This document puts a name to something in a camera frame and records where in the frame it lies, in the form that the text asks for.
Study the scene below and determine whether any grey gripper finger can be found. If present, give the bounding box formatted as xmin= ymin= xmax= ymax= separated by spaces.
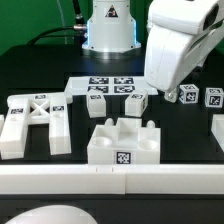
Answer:
xmin=164 ymin=89 xmax=178 ymax=102

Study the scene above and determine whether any white chair seat part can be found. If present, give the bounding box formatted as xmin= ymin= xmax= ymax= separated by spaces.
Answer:
xmin=87 ymin=118 xmax=161 ymax=165

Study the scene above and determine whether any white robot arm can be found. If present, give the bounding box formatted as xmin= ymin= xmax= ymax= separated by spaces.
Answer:
xmin=144 ymin=0 xmax=224 ymax=102

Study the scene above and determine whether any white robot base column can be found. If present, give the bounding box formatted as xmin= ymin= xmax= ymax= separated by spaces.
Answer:
xmin=82 ymin=0 xmax=141 ymax=59

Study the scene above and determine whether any white tagged cube left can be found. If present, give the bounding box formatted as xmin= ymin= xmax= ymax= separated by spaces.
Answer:
xmin=179 ymin=84 xmax=199 ymax=104

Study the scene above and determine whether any white tagged cube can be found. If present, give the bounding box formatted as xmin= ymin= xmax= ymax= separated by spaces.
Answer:
xmin=179 ymin=84 xmax=199 ymax=104
xmin=205 ymin=87 xmax=224 ymax=108

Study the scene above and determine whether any white tagged cube right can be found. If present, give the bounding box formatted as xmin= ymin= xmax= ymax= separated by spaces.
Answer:
xmin=205 ymin=87 xmax=224 ymax=108

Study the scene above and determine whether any white block right edge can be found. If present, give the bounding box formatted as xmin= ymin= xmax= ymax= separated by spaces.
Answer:
xmin=211 ymin=114 xmax=224 ymax=152

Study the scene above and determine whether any white flat tag plate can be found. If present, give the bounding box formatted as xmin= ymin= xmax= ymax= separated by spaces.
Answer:
xmin=65 ymin=76 xmax=158 ymax=96

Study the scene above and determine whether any white rounded object bottom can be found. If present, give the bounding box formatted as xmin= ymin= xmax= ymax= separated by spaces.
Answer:
xmin=5 ymin=205 xmax=98 ymax=224

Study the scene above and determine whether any black cable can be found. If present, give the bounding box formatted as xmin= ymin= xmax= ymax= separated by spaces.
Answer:
xmin=26 ymin=0 xmax=88 ymax=46

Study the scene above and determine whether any white chair back frame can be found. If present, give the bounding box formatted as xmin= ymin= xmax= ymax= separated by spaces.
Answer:
xmin=0 ymin=92 xmax=73 ymax=160

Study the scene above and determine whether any white front rail bar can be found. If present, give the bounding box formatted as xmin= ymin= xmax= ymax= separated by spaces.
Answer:
xmin=0 ymin=164 xmax=224 ymax=195

